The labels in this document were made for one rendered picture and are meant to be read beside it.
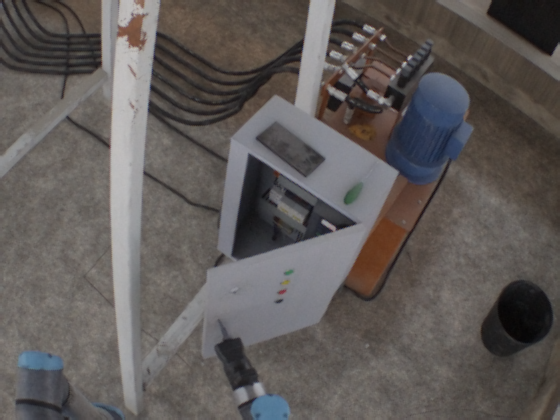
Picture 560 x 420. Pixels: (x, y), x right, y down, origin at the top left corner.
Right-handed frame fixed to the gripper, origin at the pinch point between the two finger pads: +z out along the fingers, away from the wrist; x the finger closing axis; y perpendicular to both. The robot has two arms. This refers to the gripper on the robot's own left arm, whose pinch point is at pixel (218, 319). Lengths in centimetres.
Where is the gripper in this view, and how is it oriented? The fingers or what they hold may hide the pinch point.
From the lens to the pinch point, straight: 175.0
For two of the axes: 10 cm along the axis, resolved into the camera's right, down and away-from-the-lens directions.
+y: -1.4, 5.3, 8.4
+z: -3.9, -8.1, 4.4
